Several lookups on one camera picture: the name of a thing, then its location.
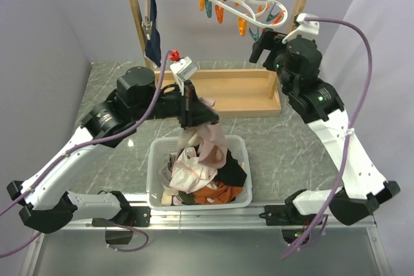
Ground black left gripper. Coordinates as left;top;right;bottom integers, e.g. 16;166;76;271
133;80;220;130

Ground pink beige underwear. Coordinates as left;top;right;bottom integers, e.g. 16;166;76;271
179;96;229;170

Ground white clip hanger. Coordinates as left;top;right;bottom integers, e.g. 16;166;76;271
199;0;289;41

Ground white underwear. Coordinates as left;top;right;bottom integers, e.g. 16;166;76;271
169;147;217;193

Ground black underwear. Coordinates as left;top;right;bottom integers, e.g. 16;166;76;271
213;150;247;187

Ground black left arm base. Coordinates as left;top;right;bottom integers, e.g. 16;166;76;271
91;206;151;246

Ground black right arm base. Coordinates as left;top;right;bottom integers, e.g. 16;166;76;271
259;205;316;244

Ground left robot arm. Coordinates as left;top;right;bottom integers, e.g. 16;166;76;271
6;67;219;234

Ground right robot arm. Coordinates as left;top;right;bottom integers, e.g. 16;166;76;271
249;28;400;226

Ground navy blue underwear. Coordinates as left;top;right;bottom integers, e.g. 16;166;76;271
145;0;162;67

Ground wooden clip hanger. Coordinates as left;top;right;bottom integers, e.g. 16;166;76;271
142;0;153;40

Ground wooden clothes rack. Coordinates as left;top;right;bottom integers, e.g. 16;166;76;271
129;0;307;118

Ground white plastic laundry basket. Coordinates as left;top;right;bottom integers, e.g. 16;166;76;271
146;135;252;211

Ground grey garment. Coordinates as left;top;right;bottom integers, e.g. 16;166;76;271
158;160;174;187

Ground orange brown garment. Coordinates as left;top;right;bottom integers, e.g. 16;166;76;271
192;182;243;205

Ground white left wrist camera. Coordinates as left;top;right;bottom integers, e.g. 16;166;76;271
169;49;199;95

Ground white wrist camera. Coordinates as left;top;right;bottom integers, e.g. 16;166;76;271
282;13;320;44
169;49;199;95

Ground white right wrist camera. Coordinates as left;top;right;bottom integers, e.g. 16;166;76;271
282;13;320;44

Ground aluminium mounting rail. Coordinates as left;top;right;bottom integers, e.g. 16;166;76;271
60;202;377;230

